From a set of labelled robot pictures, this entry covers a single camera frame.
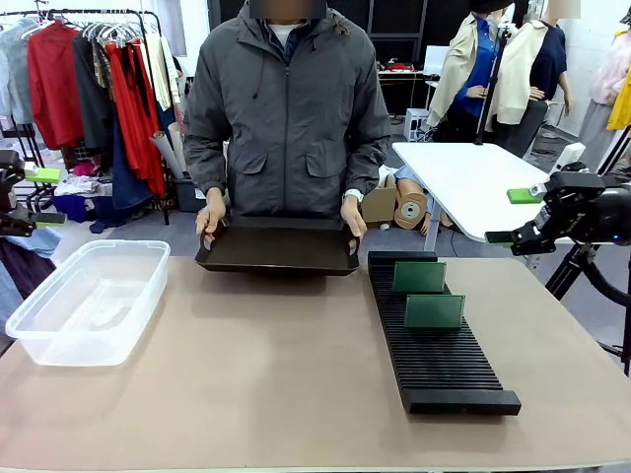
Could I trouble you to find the beige paper rolls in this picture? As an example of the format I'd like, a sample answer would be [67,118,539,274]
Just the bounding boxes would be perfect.
[149,120,193,181]

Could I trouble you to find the navy blue hanging garment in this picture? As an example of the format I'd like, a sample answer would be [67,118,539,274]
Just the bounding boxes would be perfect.
[111,115,155,212]

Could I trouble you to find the grey storage bin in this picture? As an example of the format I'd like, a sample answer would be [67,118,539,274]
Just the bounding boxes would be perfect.
[174,176,211,214]

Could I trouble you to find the white side table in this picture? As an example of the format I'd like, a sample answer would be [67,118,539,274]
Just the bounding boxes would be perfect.
[391,141,631,252]

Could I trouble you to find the white hanging garment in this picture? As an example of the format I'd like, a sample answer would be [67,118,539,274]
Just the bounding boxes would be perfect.
[145,34,182,112]

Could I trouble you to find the person's right forearm grey sleeve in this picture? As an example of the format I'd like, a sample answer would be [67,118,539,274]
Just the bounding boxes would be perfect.
[182,125,232,207]

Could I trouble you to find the mannequin cream and navy top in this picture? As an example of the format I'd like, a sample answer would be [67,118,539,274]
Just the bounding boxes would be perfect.
[495,7,574,159]

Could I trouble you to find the light blue hanging garment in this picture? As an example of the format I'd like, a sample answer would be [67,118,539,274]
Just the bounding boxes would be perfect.
[0,18,38,125]

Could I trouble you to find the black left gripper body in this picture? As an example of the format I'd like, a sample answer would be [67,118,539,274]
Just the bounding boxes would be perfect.
[0,150,26,214]

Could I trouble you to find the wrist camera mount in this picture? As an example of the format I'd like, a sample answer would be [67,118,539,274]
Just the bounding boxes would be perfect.
[555,143,588,174]

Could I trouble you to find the black serving tray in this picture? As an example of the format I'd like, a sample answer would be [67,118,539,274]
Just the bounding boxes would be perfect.
[194,214,362,278]

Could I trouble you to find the black tripod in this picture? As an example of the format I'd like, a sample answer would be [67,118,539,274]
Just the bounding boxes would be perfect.
[544,243,631,376]

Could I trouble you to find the mannequin beige coat blue shirt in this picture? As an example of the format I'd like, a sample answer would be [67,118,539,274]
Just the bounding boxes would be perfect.
[426,0,505,144]

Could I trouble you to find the brown cardboard box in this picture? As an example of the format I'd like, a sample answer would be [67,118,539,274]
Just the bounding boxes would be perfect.
[361,172,398,229]

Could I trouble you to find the brown cardboard spool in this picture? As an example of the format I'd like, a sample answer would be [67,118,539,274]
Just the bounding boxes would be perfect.
[392,176,430,236]

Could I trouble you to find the pink hanging garment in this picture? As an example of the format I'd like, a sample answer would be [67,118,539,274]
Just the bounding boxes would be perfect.
[590,28,631,105]

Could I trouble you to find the black stand pole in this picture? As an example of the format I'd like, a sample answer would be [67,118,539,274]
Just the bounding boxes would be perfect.
[473,22,512,147]

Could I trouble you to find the white small cabinet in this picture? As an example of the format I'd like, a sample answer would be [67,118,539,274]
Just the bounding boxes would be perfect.
[403,107,431,142]

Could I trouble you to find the white cloth pile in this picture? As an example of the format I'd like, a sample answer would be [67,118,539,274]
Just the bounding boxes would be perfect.
[54,172,113,197]

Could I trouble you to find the clear plastic storage box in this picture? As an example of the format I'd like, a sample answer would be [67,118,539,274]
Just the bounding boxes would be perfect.
[4,239,172,368]

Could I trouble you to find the yellow hanging garment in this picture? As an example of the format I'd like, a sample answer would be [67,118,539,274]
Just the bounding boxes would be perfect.
[605,63,631,132]

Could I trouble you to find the white board panel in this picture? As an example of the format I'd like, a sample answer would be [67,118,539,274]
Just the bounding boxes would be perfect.
[423,44,453,76]

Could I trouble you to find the black clothes rail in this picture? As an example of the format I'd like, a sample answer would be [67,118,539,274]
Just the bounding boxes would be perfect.
[0,8,172,227]

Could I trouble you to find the person's left forearm grey sleeve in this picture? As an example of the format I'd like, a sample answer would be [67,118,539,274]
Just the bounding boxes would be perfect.
[344,127,393,198]

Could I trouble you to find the person's left hand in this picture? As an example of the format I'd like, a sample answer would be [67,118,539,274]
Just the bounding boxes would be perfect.
[340,199,369,243]

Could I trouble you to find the person's right hand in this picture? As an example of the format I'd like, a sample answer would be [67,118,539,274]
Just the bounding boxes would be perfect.
[194,200,229,238]

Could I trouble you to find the red hanging dress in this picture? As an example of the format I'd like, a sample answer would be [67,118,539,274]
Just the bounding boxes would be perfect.
[105,41,167,196]

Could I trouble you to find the green PCB board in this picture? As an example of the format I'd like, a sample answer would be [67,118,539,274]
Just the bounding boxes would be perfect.
[392,260,448,294]
[404,294,466,330]

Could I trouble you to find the light blue draped cloth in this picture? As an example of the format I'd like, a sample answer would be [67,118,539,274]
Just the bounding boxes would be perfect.
[0,226,64,341]

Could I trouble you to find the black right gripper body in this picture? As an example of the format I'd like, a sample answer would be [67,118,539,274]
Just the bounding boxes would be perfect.
[543,171,631,243]

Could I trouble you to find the red hanging shirt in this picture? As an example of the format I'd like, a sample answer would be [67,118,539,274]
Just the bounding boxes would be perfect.
[27,20,85,152]

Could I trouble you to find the blue cloth pile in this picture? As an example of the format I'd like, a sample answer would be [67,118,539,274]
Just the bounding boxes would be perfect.
[51,193,119,236]

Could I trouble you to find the person torso grey jacket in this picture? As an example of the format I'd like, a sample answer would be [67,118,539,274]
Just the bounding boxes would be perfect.
[182,0,393,218]

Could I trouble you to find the black slotted PCB rack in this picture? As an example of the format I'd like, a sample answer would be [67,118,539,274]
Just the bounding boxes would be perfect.
[368,250,523,416]

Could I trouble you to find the dark grey hanging jacket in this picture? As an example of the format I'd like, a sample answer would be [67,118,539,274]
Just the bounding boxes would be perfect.
[72,32,115,158]

